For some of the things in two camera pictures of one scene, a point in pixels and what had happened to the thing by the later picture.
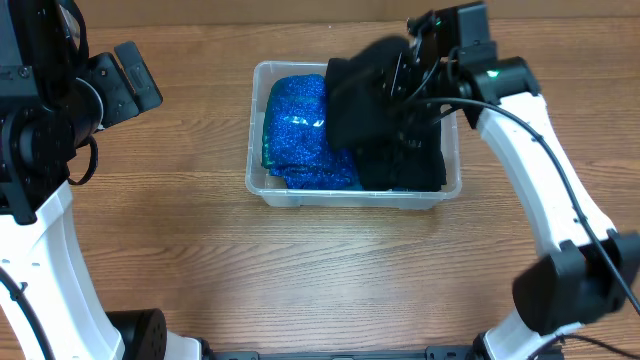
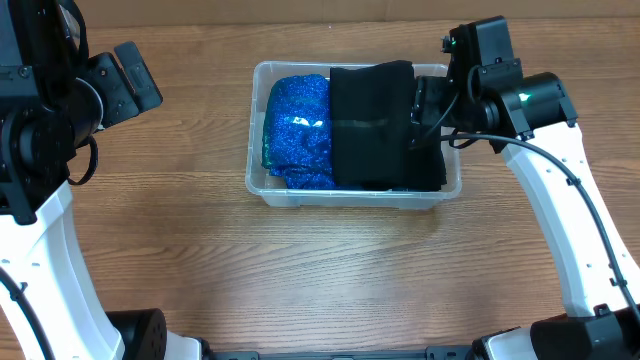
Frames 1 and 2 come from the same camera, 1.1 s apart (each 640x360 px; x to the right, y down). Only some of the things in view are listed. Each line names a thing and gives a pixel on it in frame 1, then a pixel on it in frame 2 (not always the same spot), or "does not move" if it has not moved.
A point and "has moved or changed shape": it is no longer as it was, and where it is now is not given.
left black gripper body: x=116 y=94 does not move
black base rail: x=251 y=352 does not move
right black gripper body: x=375 y=93 to x=426 y=100
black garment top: x=364 y=115 has moved or changed shape
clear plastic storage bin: x=262 y=185 does not move
